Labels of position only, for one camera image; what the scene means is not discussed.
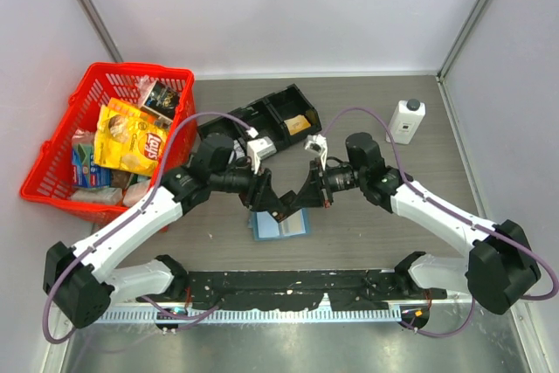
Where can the yellow Lays chips bag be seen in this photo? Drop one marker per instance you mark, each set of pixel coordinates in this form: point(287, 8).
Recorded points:
point(127, 139)

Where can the aluminium rail frame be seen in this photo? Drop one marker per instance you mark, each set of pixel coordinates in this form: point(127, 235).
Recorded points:
point(175, 314)

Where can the black snack box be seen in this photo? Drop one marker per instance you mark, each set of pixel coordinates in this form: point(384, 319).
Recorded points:
point(159, 101)

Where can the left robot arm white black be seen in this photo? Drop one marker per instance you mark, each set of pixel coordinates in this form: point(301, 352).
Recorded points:
point(84, 280)

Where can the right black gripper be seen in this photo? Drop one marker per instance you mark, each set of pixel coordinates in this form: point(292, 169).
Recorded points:
point(314, 193)

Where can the blue leather card holder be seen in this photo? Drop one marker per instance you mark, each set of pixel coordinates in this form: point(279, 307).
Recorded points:
point(265, 227)

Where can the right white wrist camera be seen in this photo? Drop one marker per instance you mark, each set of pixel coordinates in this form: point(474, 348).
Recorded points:
point(318, 145)

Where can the blue packaged item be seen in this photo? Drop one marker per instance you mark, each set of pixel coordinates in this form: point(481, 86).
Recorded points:
point(85, 173)

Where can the gold card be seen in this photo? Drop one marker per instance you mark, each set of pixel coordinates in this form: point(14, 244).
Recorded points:
point(297, 124)

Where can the dark card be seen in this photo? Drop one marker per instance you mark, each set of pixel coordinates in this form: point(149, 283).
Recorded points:
point(283, 212)

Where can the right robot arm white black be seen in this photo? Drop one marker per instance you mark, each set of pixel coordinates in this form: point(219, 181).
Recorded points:
point(493, 266)

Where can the white bottle grey cap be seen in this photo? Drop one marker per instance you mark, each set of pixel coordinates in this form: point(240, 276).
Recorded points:
point(405, 121)

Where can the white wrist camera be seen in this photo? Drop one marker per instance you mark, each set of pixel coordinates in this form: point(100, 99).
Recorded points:
point(258, 150)
point(318, 145)

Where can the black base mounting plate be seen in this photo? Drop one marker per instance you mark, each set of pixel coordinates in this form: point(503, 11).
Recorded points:
point(295, 291)

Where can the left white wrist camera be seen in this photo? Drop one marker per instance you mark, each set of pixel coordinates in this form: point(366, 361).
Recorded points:
point(258, 150)

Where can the black three-compartment organizer tray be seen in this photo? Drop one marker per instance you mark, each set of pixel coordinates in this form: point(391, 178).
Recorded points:
point(267, 115)

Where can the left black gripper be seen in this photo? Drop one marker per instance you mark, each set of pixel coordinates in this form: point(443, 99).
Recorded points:
point(259, 195)

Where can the red plastic shopping basket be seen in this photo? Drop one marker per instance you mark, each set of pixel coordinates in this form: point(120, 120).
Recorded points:
point(50, 178)

